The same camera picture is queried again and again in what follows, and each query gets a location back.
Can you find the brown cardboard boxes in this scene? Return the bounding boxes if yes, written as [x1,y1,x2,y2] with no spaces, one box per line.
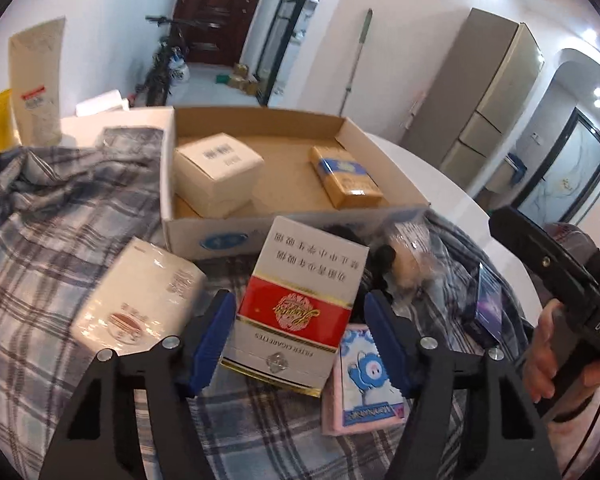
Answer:
[227,62,261,96]

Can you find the small white carton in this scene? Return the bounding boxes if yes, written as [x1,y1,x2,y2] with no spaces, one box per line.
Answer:
[172,132,266,218]

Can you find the beige cabinet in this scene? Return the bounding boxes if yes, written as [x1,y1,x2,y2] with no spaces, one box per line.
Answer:
[397,7,546,186]

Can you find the dark purple packet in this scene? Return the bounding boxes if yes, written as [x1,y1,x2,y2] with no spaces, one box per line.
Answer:
[462,262,503,348]

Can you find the mop with grey handle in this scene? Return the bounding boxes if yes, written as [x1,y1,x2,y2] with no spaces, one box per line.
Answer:
[336,8,373,118]

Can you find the dark red entrance door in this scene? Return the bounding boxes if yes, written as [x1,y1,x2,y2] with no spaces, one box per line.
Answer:
[172,0,276,67]

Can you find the white boxes on floor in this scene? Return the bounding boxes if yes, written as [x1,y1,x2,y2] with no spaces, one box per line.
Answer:
[75,90,131,118]

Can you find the shallow cardboard box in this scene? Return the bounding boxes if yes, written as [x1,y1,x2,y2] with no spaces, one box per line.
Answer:
[160,105,431,261]

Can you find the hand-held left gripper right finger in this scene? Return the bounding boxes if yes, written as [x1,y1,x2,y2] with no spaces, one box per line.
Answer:
[364,289,563,480]

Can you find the gold cigarette pack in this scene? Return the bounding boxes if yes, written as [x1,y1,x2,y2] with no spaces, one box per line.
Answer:
[308,145,385,209]

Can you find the grey plaid cloth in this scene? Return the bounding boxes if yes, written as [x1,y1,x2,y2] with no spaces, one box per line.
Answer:
[0,127,536,480]

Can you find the black bicycle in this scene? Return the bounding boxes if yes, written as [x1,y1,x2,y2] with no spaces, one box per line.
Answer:
[132,15,218,107]

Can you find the clear plastic bag with bun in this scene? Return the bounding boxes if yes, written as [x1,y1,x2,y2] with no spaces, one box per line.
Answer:
[375,210,461,306]

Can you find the person's right hand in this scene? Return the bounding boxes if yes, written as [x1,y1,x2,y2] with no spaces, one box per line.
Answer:
[522,302,563,403]

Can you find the white cardboard tube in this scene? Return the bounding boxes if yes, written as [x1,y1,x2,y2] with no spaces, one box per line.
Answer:
[7,16,67,148]

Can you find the black pouch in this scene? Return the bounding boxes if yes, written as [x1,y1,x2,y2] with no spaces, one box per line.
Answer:
[325,222,401,301]

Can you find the marble pattern door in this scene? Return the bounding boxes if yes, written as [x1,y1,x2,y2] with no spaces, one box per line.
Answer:
[510,107,600,226]

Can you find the red and white cigarette pack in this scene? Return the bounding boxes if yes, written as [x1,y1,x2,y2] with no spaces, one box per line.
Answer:
[220,216,371,398]

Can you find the glossy white cigarette pack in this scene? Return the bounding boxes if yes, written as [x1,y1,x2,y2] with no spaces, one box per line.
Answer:
[70,237,208,358]

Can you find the pink cartoon tissue packet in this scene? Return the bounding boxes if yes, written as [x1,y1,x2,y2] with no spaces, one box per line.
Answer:
[321,323,411,436]

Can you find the black framed glass door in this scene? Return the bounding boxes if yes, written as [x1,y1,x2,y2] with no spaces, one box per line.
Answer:
[257,0,338,108]

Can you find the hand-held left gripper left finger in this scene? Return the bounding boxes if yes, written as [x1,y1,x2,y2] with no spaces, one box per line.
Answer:
[39,289,238,480]

